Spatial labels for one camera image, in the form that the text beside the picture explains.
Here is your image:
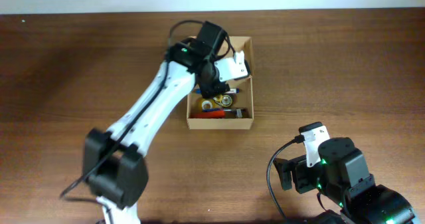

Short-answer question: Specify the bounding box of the blue white marker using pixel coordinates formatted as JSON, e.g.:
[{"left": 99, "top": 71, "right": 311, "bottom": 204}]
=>
[{"left": 193, "top": 88, "right": 240, "bottom": 94}]

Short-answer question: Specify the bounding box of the yellow correction tape dispenser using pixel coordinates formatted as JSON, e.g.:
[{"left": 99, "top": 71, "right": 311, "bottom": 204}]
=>
[{"left": 213, "top": 94, "right": 234, "bottom": 108}]

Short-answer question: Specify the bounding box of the yellow clear tape roll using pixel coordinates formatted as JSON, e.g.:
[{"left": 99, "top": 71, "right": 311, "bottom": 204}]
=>
[{"left": 197, "top": 98, "right": 217, "bottom": 112}]

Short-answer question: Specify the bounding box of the small white eraser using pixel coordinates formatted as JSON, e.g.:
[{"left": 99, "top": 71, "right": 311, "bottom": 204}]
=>
[{"left": 236, "top": 109, "right": 242, "bottom": 118}]

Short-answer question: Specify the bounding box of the brown cardboard box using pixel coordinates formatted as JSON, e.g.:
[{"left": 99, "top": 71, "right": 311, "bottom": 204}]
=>
[{"left": 187, "top": 36, "right": 255, "bottom": 130}]

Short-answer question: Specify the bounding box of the orange highlighter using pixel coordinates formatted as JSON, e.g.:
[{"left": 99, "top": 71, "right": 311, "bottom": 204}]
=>
[{"left": 191, "top": 110, "right": 225, "bottom": 119}]

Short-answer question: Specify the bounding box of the blue ballpoint pen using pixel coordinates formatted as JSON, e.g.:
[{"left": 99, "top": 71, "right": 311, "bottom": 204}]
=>
[{"left": 202, "top": 108, "right": 246, "bottom": 113}]

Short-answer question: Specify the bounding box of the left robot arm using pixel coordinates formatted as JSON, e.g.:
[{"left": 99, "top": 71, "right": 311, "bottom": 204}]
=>
[{"left": 82, "top": 21, "right": 244, "bottom": 223}]

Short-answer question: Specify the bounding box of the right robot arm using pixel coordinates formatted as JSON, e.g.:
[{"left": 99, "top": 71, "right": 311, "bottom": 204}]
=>
[{"left": 268, "top": 138, "right": 420, "bottom": 224}]

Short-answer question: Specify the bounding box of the black right camera cable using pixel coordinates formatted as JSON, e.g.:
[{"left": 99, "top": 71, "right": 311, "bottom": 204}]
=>
[{"left": 266, "top": 134, "right": 305, "bottom": 223}]

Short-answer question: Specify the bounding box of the black camera cable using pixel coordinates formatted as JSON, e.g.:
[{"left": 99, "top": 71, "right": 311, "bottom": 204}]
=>
[
  {"left": 266, "top": 134, "right": 305, "bottom": 223},
  {"left": 59, "top": 19, "right": 236, "bottom": 224}
]

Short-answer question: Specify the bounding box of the black left camera cable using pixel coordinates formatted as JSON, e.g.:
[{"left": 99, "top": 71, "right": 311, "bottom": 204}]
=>
[{"left": 59, "top": 19, "right": 236, "bottom": 224}]

